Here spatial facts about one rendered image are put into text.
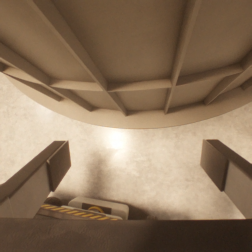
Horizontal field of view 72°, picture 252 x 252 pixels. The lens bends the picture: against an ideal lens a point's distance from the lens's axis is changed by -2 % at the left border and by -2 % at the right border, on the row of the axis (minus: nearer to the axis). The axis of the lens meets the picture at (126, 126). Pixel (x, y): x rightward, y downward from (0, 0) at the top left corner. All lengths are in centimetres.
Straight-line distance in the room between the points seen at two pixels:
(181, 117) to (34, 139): 80
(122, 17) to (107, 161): 73
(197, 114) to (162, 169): 31
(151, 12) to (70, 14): 12
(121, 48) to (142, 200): 72
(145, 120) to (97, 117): 25
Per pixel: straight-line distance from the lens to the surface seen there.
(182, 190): 92
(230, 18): 37
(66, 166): 16
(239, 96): 99
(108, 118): 91
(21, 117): 119
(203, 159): 17
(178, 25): 34
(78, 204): 86
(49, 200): 94
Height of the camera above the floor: 89
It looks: 78 degrees down
